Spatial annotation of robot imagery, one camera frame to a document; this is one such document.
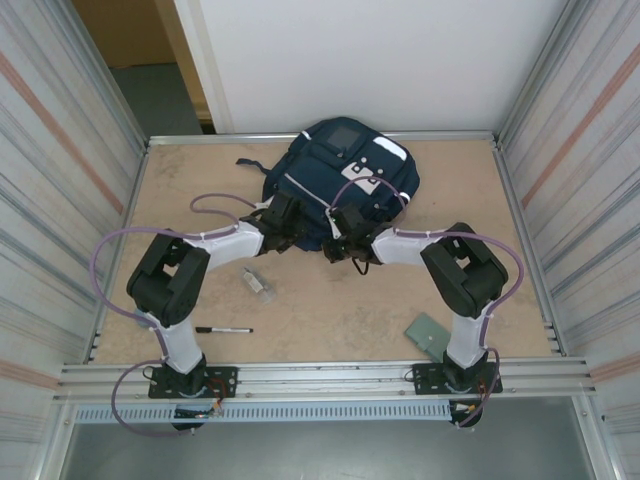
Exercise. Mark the navy blue backpack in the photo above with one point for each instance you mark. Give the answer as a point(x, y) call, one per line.
point(325, 175)

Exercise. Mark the clear plastic case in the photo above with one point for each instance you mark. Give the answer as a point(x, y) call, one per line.
point(257, 285)

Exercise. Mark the grey-green wallet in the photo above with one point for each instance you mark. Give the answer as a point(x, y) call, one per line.
point(427, 332)

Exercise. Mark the black marker pen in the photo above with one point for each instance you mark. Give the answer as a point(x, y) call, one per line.
point(225, 330)

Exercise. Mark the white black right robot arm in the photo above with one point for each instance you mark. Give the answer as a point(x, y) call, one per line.
point(400, 245)

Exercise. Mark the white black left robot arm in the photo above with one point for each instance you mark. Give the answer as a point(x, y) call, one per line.
point(225, 247)

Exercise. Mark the small green circuit board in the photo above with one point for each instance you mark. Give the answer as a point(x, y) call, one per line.
point(197, 413)

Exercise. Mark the aluminium table frame rail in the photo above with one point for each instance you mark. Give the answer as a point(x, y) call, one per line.
point(516, 200)
point(132, 200)
point(210, 138)

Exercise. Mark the aluminium mounting rail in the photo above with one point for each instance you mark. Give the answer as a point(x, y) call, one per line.
point(325, 380)

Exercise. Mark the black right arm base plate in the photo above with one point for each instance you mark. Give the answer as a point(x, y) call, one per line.
point(425, 380)

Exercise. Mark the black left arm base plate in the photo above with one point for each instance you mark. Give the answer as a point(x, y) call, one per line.
point(225, 380)

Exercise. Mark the white door frame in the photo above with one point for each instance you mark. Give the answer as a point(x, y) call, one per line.
point(202, 60)

